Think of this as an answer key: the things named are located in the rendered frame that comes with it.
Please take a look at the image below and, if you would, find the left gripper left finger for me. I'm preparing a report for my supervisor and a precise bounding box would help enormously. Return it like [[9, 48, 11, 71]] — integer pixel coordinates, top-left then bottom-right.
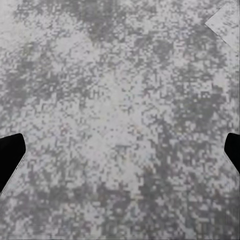
[[0, 133, 26, 193]]

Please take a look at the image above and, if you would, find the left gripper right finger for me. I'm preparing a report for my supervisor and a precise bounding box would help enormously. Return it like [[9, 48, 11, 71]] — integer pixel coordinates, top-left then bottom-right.
[[224, 133, 240, 173]]

